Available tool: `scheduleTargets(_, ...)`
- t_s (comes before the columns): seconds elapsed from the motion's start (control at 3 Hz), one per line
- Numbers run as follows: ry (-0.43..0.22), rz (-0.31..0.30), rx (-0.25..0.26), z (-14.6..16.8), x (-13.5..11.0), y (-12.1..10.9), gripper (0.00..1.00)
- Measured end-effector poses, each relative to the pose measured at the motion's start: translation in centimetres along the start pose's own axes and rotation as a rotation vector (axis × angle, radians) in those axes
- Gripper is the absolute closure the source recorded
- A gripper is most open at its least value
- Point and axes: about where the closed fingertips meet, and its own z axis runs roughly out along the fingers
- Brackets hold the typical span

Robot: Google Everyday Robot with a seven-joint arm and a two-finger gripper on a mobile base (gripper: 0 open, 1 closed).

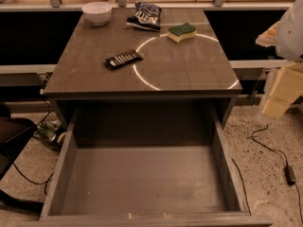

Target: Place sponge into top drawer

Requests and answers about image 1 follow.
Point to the white bowl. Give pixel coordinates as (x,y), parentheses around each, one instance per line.
(97,13)

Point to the black power adapter with cable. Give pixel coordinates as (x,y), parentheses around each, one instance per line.
(288,169)

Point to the black chair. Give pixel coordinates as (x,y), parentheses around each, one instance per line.
(15,132)

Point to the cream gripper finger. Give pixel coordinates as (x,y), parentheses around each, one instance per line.
(268,37)
(286,89)

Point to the open grey top drawer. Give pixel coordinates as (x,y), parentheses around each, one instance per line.
(126,167)

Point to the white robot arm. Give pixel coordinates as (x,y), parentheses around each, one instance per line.
(286,36)

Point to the green and yellow sponge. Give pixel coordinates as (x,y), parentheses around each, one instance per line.
(181,32)

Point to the blue chip bag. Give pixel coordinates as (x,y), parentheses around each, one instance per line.
(146,16)

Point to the black chocolate bar wrapper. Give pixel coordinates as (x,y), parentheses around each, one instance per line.
(123,59)

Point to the wire basket with cans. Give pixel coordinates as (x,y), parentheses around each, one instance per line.
(50,132)

